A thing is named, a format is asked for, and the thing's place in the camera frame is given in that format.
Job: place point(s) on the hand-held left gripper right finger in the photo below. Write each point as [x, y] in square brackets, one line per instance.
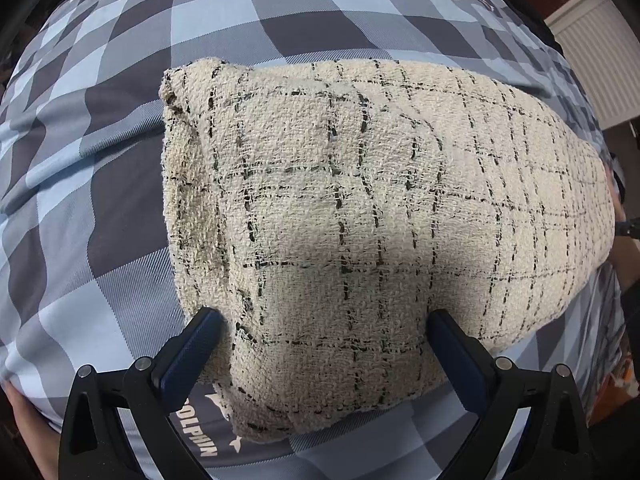
[462, 360]

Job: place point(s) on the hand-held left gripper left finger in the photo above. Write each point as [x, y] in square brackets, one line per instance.
[187, 355]

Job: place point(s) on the cream checked tweed garment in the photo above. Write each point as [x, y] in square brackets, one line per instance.
[375, 210]

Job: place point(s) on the orange printed cloth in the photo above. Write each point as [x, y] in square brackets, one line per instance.
[620, 385]

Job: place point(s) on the person's leg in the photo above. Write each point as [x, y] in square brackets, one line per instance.
[32, 422]

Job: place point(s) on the blue grey checkered bedsheet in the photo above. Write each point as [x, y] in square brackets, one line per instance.
[90, 160]

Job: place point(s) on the white ribbed panel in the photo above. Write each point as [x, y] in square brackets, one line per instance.
[600, 50]

